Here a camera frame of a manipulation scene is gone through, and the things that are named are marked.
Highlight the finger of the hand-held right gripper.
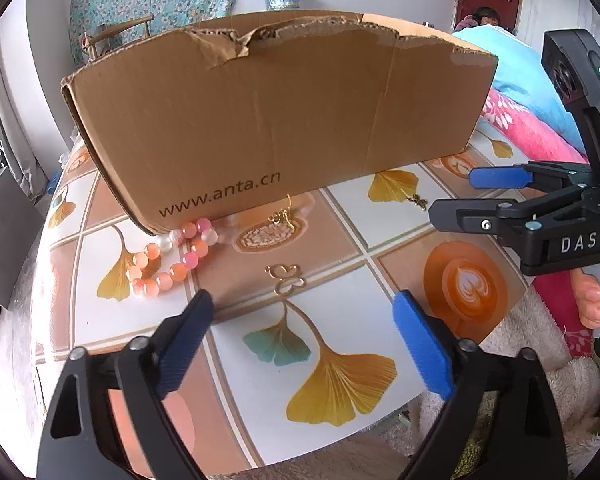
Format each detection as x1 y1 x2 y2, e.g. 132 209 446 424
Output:
428 185 588 248
469 162 593 193

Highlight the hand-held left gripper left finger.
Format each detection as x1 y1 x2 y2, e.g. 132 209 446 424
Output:
36 290 215 480

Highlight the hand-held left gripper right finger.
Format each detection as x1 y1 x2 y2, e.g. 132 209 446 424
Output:
392 290 566 480

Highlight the orange pink bead bracelet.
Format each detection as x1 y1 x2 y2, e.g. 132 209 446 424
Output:
126 195 317 298

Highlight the gold outline butterfly pendant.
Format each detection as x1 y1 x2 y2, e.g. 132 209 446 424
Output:
266 262 306 297

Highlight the gold hook earring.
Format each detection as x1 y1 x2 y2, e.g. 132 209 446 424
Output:
270 194 301 228

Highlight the brown cardboard box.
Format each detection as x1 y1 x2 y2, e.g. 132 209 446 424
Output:
60 10 499 237

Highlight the person's right hand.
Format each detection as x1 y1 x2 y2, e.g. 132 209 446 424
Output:
572 269 600 331

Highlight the pink floral blanket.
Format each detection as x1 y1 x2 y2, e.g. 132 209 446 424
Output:
477 87 600 358

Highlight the blue pillow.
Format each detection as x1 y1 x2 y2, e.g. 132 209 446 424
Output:
452 27 588 151

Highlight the grey cabinet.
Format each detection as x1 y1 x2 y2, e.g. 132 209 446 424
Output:
0 167 43 308

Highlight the grey curtain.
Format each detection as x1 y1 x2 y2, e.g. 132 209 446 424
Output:
0 50 48 196

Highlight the wooden chair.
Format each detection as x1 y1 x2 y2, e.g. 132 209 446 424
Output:
82 14 156 61

